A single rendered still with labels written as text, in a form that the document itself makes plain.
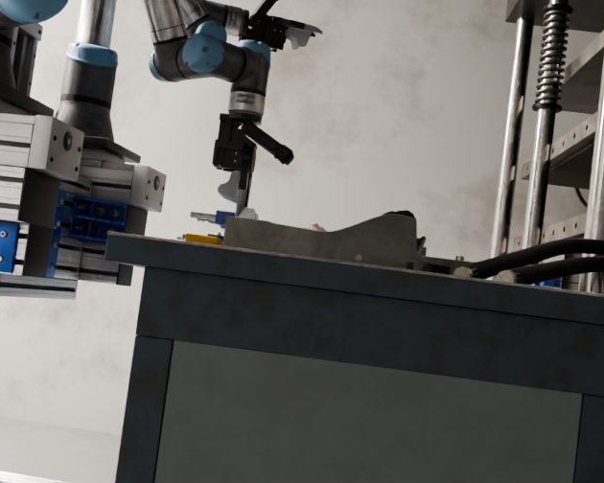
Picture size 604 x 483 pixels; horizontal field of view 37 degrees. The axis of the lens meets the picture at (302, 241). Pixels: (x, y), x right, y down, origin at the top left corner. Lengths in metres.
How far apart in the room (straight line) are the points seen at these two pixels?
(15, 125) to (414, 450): 0.85
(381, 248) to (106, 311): 2.77
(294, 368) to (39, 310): 3.43
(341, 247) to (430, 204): 2.40
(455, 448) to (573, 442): 0.15
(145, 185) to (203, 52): 0.37
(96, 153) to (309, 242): 0.56
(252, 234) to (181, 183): 2.57
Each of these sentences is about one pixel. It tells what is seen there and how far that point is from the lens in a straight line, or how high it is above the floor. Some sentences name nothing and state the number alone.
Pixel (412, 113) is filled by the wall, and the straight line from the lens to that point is 4.23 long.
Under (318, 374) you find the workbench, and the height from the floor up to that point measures 0.65.
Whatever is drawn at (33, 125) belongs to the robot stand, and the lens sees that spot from 1.58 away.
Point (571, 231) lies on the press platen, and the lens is 2.39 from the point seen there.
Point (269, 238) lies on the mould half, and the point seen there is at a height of 0.86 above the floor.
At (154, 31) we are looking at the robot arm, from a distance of 1.93.
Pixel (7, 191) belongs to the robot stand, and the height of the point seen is 0.86.
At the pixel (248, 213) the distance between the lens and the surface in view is 1.85.
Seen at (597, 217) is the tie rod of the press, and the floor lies 0.99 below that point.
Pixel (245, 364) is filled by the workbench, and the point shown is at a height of 0.65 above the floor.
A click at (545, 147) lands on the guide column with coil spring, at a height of 1.28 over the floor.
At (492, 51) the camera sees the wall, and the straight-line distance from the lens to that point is 4.30.
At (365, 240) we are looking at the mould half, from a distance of 1.78.
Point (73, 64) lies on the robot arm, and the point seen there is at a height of 1.21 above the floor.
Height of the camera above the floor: 0.75
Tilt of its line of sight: 4 degrees up
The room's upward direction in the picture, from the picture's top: 7 degrees clockwise
